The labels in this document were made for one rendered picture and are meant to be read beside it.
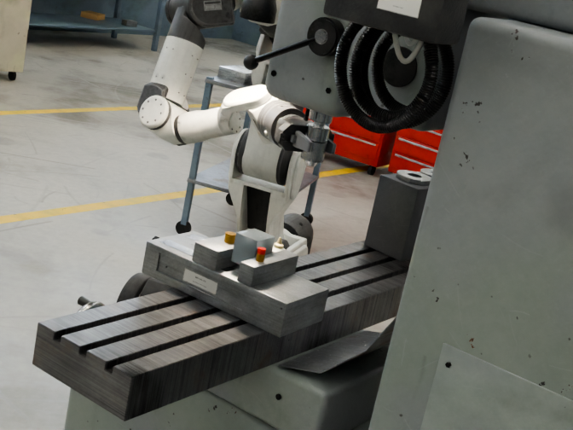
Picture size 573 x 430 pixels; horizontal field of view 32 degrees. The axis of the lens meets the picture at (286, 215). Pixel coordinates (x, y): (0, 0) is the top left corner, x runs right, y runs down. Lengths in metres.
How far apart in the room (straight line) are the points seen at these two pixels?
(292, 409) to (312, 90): 0.60
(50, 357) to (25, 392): 1.71
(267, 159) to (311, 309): 0.88
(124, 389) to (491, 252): 0.62
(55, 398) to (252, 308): 1.66
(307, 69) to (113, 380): 0.68
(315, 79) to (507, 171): 0.48
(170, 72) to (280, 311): 0.73
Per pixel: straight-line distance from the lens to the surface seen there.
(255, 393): 1.96
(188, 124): 2.24
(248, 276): 1.85
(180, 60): 2.32
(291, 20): 1.90
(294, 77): 1.89
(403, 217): 2.42
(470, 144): 1.56
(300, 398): 1.89
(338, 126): 7.40
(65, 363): 1.72
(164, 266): 1.99
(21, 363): 3.64
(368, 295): 2.16
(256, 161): 2.72
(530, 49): 1.52
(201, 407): 2.07
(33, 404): 3.39
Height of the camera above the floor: 1.64
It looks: 16 degrees down
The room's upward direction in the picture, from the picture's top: 12 degrees clockwise
